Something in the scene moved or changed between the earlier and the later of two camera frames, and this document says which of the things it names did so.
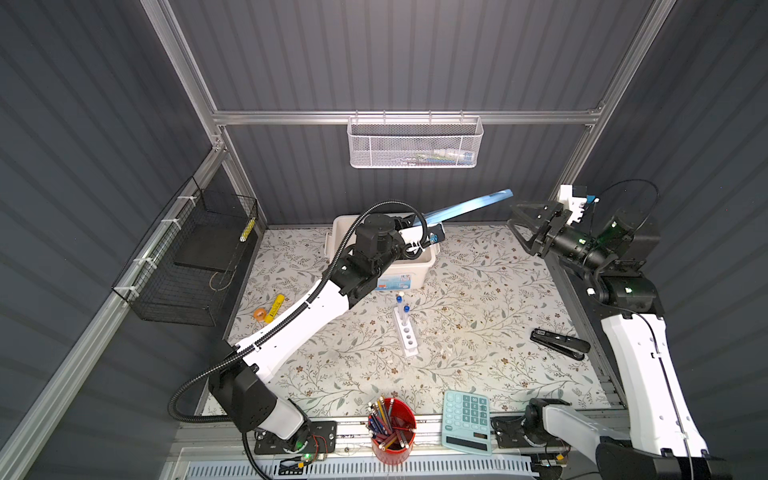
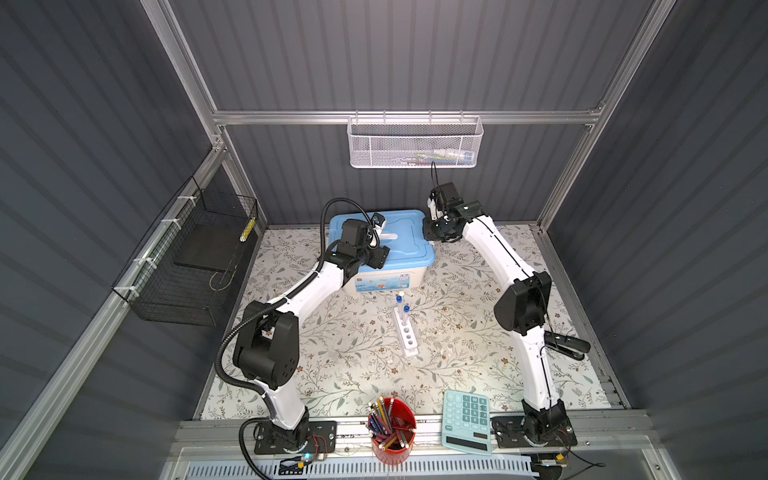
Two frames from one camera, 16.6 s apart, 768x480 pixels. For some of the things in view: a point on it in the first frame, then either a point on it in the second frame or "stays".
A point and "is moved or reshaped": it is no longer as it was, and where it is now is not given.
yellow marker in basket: [248, 229] stays
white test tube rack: [407, 334] stays
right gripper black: [549, 220] → [427, 232]
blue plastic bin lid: [445, 214] is moved or reshaped
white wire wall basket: [415, 141] stays
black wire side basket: [183, 268] stays
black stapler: [560, 344] stays
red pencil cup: [391, 425] stays
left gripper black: [409, 254] → [377, 258]
